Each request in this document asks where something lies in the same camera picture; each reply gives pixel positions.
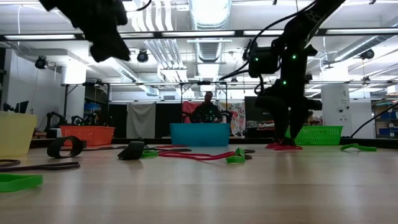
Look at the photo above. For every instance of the green plastic basket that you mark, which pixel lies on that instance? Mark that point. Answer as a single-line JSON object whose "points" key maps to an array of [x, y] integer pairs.
{"points": [[323, 135]]}

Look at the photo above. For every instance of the person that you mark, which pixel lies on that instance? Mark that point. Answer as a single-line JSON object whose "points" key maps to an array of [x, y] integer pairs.
{"points": [[207, 112]]}

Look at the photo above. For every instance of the orange plastic basket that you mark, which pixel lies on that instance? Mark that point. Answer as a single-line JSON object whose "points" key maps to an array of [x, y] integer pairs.
{"points": [[93, 135]]}

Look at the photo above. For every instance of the red hanging cloth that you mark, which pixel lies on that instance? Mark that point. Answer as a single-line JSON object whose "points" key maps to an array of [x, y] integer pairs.
{"points": [[187, 109]]}

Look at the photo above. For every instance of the black monitor screen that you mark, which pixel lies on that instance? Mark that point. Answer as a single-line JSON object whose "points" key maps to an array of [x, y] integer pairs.
{"points": [[249, 113]]}

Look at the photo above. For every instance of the blue plastic basket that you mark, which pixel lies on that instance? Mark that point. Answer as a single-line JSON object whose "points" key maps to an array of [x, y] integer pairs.
{"points": [[199, 133]]}

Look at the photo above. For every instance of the black table frame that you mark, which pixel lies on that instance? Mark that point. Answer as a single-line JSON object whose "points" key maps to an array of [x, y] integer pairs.
{"points": [[161, 140]]}

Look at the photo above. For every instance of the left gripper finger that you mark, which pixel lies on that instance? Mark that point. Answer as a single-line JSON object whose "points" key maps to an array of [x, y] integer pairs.
{"points": [[118, 46], [100, 51]]}

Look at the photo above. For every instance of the black overhead frame bar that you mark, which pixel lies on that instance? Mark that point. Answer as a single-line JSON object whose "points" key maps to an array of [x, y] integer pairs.
{"points": [[158, 34]]}

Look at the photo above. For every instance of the green rubber band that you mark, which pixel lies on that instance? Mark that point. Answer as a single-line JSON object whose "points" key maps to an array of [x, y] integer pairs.
{"points": [[18, 183], [363, 148], [236, 160], [149, 154]]}

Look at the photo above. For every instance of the shelf with blue bins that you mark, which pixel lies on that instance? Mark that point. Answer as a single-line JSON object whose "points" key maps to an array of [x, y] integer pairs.
{"points": [[387, 124]]}

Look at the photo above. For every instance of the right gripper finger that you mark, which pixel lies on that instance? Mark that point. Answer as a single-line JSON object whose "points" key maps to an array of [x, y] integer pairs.
{"points": [[298, 124], [281, 124]]}

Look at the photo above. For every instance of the yellow plastic basket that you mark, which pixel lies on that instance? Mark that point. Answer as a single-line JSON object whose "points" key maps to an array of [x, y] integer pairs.
{"points": [[15, 133]]}

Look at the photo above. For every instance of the grey hanging cloth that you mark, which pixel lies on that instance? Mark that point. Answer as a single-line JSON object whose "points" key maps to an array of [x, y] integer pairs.
{"points": [[140, 119]]}

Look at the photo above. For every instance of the wide black rubber band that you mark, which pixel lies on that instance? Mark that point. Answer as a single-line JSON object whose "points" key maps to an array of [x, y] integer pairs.
{"points": [[51, 149], [132, 151], [288, 144]]}

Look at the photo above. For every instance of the small black monitor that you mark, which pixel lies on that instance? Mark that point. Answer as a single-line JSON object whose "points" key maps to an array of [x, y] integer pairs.
{"points": [[22, 107]]}

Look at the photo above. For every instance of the floral hanging cloth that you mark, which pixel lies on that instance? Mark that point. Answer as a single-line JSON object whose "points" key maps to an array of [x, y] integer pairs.
{"points": [[237, 115]]}

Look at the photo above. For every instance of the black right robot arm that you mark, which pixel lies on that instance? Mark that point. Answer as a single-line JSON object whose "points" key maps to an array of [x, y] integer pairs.
{"points": [[295, 46]]}

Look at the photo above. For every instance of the white pillar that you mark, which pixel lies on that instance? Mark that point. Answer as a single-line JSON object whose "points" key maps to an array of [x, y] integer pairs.
{"points": [[335, 105]]}

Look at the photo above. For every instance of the silver ceiling duct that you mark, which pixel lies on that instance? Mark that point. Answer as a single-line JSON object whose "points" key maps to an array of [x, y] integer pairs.
{"points": [[210, 18]]}

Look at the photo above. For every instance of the black background robot arm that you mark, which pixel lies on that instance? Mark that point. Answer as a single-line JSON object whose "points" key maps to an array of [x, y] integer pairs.
{"points": [[54, 119]]}

